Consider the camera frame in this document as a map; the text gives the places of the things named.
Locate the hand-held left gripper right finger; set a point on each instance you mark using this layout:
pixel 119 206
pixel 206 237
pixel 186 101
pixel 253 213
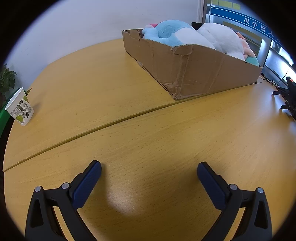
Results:
pixel 211 185

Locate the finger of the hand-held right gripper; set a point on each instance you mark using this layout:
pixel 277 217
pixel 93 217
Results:
pixel 280 92
pixel 286 107

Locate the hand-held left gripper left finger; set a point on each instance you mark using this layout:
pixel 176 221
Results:
pixel 86 185

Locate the brown cardboard box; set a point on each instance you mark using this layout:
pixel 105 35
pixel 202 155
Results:
pixel 208 74

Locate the light blue plush toy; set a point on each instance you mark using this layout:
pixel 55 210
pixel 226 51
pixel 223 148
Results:
pixel 171 30

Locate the black monitor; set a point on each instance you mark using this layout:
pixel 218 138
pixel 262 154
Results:
pixel 277 62

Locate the teal plush toy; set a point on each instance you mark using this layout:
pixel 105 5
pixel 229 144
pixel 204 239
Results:
pixel 251 60

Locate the pale pink plush toy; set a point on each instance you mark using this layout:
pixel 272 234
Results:
pixel 246 46

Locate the white black panda plush toy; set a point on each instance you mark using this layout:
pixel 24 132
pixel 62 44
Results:
pixel 222 37

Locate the yellow sticky note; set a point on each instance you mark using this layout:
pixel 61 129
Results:
pixel 236 6
pixel 224 3

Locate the leaf print paper cup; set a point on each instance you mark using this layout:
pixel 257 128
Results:
pixel 20 109

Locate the green table cloth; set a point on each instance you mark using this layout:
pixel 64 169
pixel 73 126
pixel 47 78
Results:
pixel 3 118

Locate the green potted plant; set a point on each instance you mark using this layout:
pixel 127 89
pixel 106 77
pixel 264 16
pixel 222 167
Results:
pixel 7 78

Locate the bright pink plush toy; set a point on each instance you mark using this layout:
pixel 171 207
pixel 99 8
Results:
pixel 152 25

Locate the blue wall sign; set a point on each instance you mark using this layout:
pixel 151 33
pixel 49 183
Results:
pixel 245 23

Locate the grey metal frame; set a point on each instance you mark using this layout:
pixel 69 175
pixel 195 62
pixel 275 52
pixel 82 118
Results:
pixel 201 11

